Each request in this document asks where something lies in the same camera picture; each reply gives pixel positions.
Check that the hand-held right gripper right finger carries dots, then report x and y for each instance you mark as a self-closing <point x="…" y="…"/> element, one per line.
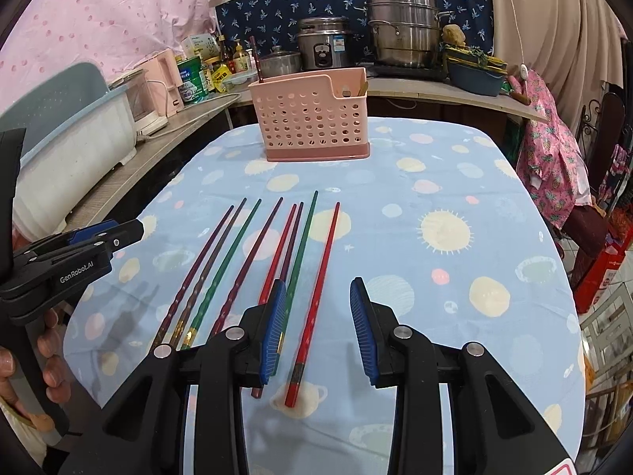
<point x="361" y="331"/>

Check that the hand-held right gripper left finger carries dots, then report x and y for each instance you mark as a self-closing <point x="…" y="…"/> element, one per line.
<point x="274" y="331"/>

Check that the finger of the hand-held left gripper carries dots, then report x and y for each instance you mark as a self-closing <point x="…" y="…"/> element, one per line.
<point x="89" y="236"/>
<point x="128" y="233"/>

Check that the red chopstick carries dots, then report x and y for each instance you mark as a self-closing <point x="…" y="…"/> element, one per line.
<point x="312" y="307"/>
<point x="275" y="257"/>

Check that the maroon chopstick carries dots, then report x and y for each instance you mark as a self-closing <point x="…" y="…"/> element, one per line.
<point x="290" y="247"/>
<point x="247" y="267"/>
<point x="212" y="264"/>
<point x="195" y="274"/>
<point x="256" y="59"/>

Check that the green chopstick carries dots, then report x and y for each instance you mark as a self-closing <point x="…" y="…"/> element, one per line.
<point x="226" y="267"/>
<point x="304" y="237"/>

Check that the pink perforated utensil basket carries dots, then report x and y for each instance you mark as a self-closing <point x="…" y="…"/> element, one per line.
<point x="306" y="118"/>

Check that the person's left hand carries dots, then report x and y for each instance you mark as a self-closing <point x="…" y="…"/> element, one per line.
<point x="55" y="376"/>

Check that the wooden kitchen counter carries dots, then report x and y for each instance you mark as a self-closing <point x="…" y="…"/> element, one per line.
<point x="173" y="128"/>

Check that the white plastic tub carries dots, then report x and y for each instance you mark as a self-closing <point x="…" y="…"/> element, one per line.
<point x="74" y="109"/>

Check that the pink kitchen appliance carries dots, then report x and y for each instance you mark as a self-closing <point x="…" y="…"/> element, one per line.
<point x="165" y="79"/>

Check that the blue planet print tablecloth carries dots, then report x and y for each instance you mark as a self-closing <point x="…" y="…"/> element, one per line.
<point x="420" y="183"/>

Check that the green tin can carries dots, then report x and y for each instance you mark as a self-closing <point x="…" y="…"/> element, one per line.
<point x="192" y="81"/>

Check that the yellow packet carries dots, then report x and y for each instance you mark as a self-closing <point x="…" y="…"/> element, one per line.
<point x="223" y="78"/>

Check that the clear plastic food container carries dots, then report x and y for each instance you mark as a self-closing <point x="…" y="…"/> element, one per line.
<point x="240" y="81"/>

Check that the white green carton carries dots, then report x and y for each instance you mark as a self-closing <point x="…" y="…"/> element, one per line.
<point x="200" y="44"/>

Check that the yellow bottle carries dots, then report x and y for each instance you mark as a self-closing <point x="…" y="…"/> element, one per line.
<point x="241" y="59"/>

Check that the dark sauce bottle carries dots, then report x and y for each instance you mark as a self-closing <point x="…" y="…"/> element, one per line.
<point x="224" y="49"/>

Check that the pink dotted cloth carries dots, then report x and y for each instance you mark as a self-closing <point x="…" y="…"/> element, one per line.
<point x="99" y="10"/>

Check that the small steel pot with lid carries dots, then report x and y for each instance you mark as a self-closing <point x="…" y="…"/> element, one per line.
<point x="279" y="63"/>

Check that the dark brown cloth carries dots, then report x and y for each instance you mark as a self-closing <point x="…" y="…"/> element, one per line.
<point x="581" y="232"/>

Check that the red cardboard box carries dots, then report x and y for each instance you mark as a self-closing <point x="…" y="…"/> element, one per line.
<point x="601" y="277"/>

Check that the wooden utensil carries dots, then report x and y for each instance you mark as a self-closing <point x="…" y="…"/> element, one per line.
<point x="364" y="84"/>

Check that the pink floral garment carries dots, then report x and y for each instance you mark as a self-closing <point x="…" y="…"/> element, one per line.
<point x="549" y="158"/>

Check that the black induction cooktop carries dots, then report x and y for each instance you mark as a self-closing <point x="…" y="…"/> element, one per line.
<point x="410" y="72"/>

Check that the steel rice cooker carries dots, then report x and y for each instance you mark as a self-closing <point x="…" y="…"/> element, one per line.
<point x="324" y="44"/>

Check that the navy leaf print cloth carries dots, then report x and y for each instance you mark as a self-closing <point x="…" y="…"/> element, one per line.
<point x="277" y="5"/>

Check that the blue plastic basin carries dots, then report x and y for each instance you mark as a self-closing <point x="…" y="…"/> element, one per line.
<point x="474" y="81"/>

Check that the yellow green cleaning cloth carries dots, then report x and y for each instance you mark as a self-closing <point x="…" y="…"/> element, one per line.
<point x="474" y="57"/>

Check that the large steel steamer pot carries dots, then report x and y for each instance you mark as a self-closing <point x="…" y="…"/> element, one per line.
<point x="403" y="27"/>

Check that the brown sponge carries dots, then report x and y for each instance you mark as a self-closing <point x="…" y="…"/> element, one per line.
<point x="454" y="34"/>

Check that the black iron chair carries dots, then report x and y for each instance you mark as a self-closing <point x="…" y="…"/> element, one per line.
<point x="593" y="118"/>

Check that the beige curtain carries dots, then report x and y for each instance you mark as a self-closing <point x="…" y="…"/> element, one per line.
<point x="554" y="34"/>

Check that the white plastic frame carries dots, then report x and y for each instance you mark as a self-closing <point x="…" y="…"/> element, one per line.
<point x="608" y="326"/>

